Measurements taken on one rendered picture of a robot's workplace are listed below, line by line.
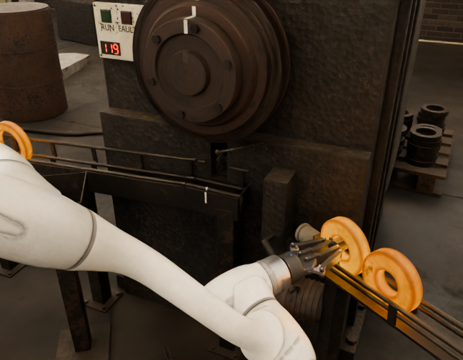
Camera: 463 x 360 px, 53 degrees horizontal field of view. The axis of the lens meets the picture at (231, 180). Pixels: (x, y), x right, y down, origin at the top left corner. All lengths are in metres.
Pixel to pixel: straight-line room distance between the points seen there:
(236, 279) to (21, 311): 1.38
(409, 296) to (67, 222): 0.77
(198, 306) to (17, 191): 0.37
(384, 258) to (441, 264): 1.39
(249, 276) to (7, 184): 0.58
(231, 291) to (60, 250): 0.46
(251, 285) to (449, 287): 1.49
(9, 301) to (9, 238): 1.68
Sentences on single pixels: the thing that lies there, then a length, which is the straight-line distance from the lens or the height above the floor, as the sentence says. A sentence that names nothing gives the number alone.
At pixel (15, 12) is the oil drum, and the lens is 4.05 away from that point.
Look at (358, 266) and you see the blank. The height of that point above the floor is 0.71.
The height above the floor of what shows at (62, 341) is 0.01.
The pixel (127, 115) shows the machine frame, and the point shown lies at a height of 0.87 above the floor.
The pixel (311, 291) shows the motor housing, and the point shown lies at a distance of 1.40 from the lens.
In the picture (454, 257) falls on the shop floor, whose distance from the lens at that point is 2.60.
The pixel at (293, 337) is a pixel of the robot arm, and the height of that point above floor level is 0.75.
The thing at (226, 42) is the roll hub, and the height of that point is 1.20.
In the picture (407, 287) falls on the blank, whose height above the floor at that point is 0.75.
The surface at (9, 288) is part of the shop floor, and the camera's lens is 2.41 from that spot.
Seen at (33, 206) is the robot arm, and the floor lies 1.14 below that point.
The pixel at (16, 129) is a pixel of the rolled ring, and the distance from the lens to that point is 1.99.
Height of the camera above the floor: 1.47
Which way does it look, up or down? 29 degrees down
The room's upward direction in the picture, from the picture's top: straight up
